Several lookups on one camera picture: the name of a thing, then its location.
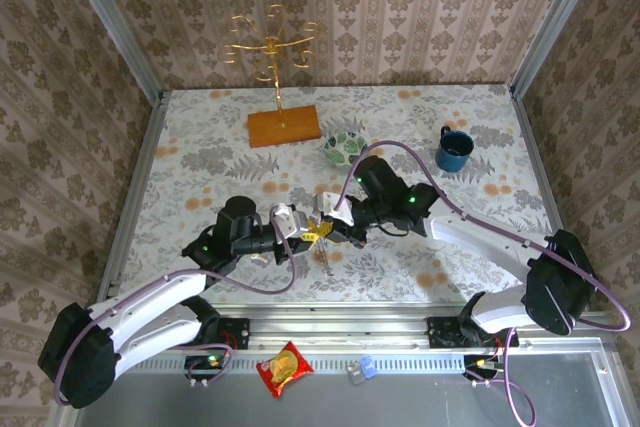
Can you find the small blue packet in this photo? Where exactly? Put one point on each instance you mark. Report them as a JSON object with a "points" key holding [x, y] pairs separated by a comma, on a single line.
{"points": [[369, 366]]}

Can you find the red snack packet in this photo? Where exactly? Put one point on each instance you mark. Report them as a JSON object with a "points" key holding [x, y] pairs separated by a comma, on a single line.
{"points": [[284, 369]]}

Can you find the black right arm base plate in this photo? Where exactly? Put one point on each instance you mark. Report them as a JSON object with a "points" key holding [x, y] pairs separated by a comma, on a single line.
{"points": [[442, 332]]}

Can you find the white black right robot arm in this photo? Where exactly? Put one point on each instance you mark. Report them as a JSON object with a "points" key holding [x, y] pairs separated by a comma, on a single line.
{"points": [[475, 237]]}

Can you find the aluminium left table rail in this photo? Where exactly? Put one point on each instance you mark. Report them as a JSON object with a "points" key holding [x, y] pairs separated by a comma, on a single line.
{"points": [[150, 147]]}

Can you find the aluminium table rail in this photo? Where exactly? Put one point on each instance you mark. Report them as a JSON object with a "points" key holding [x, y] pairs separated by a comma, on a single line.
{"points": [[150, 147], [530, 147]]}

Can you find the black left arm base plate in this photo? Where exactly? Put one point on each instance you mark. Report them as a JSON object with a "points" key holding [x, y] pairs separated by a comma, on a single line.
{"points": [[235, 332]]}

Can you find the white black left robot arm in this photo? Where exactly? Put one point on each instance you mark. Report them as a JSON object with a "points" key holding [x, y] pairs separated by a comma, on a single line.
{"points": [[150, 307]]}

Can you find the left small circuit board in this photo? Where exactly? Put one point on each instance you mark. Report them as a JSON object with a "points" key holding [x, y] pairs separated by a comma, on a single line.
{"points": [[207, 361]]}

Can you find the dark blue mug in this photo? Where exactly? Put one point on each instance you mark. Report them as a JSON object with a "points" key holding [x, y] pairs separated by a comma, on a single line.
{"points": [[452, 157]]}

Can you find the aluminium front rail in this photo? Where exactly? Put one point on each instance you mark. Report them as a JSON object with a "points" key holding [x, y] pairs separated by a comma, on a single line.
{"points": [[340, 327]]}

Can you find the grey metal plate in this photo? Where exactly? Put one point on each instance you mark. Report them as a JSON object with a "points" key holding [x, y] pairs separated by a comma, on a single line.
{"points": [[400, 402]]}

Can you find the large metal keyring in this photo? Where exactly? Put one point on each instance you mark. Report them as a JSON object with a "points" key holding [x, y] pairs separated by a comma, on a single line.
{"points": [[325, 259]]}

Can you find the aluminium left frame post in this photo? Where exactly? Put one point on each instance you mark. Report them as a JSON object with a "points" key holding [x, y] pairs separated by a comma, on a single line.
{"points": [[110, 22]]}

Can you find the small grey packet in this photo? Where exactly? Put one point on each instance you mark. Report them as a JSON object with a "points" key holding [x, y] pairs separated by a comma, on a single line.
{"points": [[355, 375]]}

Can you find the green leaf pattern bowl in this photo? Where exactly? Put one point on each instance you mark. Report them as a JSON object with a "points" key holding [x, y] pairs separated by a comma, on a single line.
{"points": [[342, 149]]}

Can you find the aluminium frame post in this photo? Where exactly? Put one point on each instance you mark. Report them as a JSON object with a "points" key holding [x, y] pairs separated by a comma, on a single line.
{"points": [[555, 22], [110, 22]]}

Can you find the aluminium right frame post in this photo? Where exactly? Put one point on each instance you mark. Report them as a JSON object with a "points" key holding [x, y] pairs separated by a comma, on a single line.
{"points": [[555, 22]]}

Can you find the aluminium right table rail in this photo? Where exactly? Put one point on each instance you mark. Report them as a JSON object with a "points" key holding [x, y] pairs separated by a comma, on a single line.
{"points": [[530, 147]]}

